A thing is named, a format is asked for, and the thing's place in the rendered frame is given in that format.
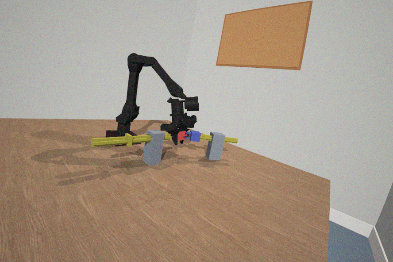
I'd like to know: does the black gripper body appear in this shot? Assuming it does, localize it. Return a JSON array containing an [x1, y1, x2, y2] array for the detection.
[[161, 112, 194, 131]]

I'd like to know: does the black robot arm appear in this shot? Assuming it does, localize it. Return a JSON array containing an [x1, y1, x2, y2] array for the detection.
[[114, 53, 199, 136]]

